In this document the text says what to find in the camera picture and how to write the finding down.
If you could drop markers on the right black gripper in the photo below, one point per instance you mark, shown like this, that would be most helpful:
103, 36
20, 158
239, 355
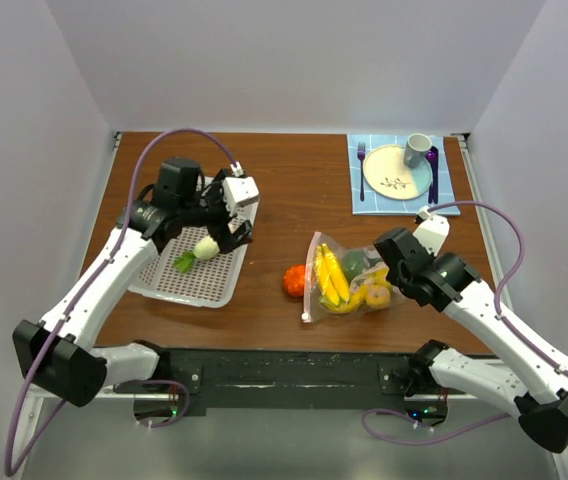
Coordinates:
392, 275

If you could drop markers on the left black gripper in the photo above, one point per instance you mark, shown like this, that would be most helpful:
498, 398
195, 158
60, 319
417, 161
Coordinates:
219, 231

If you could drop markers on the white fake radish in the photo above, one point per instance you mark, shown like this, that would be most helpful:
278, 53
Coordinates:
205, 249

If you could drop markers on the white perforated plastic basket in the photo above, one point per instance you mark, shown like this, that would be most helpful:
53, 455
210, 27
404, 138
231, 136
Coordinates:
209, 283

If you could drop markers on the clear zip top bag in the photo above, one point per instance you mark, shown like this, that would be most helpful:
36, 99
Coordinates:
376, 274

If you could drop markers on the orange fake fruit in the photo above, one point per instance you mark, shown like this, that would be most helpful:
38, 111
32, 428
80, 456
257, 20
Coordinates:
293, 281

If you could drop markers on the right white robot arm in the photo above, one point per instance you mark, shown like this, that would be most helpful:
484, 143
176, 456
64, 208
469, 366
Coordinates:
532, 387

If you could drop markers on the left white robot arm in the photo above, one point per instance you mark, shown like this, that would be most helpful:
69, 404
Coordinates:
58, 352

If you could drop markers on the yellow orange fake pear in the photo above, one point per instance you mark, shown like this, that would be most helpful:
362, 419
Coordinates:
378, 297

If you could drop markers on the green fake vegetable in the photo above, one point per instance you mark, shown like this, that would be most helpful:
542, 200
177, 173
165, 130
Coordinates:
354, 263

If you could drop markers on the yellow fake fruit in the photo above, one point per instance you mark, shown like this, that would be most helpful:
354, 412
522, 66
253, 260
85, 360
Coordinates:
355, 301

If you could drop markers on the yellow fake banana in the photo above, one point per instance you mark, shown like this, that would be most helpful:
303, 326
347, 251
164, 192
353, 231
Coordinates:
330, 277

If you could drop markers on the blue checkered placemat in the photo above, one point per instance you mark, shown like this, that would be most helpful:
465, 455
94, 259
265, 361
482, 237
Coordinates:
376, 204

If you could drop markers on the cream and blue plate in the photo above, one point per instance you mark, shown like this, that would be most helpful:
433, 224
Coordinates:
386, 174

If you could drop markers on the purple plastic spoon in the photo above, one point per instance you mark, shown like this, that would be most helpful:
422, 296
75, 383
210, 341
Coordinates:
428, 160

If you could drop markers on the purple plastic knife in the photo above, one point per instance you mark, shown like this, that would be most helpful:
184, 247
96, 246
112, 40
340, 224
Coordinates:
434, 159

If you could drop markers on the grey mug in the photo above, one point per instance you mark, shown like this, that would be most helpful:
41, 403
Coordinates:
416, 148

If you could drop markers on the purple plastic fork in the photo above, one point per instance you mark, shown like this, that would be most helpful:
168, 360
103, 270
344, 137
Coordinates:
361, 156

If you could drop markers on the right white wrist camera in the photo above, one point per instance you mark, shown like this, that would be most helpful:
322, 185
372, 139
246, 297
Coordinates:
432, 230

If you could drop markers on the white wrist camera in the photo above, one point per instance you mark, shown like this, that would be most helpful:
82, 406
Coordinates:
432, 230
239, 193

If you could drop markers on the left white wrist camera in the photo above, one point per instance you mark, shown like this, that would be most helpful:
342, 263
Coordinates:
239, 193

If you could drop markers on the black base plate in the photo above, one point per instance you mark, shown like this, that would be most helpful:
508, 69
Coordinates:
283, 379

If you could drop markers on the front aluminium rail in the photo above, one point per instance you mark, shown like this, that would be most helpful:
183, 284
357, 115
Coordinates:
279, 379

